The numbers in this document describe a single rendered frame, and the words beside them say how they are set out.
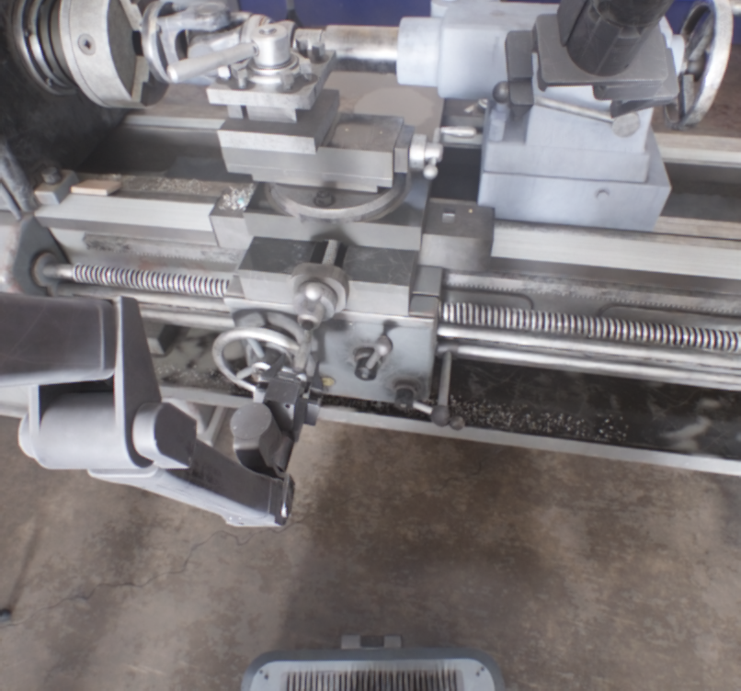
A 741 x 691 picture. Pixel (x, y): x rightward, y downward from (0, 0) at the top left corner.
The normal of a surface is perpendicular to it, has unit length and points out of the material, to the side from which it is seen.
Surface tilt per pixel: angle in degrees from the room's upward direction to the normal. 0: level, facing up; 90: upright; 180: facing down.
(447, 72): 92
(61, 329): 78
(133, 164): 0
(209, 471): 85
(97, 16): 49
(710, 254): 36
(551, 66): 30
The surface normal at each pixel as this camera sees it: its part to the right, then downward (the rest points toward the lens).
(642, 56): -0.03, -0.19
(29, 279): 0.98, 0.11
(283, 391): 0.16, -0.62
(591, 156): -0.17, 0.34
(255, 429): -0.14, -0.66
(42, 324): 0.98, -0.11
